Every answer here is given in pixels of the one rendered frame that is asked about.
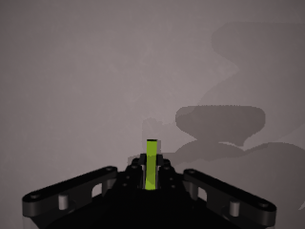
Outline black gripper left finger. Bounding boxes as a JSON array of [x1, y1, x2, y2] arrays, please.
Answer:
[[22, 154, 147, 229]]

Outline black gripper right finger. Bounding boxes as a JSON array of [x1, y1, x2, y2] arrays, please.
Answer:
[[155, 154, 276, 229]]

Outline lime green rod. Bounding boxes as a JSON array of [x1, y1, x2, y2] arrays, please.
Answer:
[[146, 139, 157, 190]]

